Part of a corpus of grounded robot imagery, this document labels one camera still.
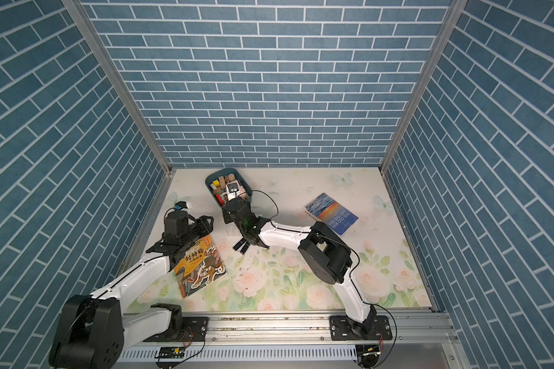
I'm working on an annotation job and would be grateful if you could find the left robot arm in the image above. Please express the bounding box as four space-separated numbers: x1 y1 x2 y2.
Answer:
49 208 214 368

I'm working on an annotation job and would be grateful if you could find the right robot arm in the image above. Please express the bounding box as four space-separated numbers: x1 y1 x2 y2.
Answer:
223 198 377 340

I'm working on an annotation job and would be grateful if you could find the pink box in bin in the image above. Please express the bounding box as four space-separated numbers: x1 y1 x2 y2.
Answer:
226 180 249 201

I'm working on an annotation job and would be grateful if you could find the yellow illustrated book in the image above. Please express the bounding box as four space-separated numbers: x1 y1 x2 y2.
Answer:
173 235 226 298

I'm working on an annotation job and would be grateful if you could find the teal plastic bin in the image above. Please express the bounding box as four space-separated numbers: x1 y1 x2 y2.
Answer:
205 168 252 208

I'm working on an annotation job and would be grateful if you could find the blue book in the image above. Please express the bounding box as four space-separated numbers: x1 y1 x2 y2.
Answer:
304 193 359 236

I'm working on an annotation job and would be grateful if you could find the left circuit board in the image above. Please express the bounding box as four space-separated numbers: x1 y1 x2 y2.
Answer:
155 346 186 361

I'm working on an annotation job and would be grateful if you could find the circuit board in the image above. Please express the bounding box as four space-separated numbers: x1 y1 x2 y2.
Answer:
355 344 382 368
155 346 186 361

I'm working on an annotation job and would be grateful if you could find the right circuit board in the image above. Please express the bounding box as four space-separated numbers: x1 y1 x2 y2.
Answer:
355 344 382 368

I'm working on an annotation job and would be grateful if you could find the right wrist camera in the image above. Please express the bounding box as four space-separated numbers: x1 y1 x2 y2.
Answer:
226 181 241 201

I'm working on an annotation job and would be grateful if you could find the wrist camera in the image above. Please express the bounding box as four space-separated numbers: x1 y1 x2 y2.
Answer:
172 201 189 212
226 181 241 201

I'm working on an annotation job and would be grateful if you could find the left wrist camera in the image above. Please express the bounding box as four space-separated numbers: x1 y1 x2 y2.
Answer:
172 201 189 212

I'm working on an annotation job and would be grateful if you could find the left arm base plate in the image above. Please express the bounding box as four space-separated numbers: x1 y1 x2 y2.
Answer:
145 316 209 344

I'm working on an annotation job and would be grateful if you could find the aluminium mounting rail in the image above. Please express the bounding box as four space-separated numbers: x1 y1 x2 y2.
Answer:
96 312 458 349

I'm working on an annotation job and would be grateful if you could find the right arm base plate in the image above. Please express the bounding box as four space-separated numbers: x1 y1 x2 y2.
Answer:
329 315 393 341

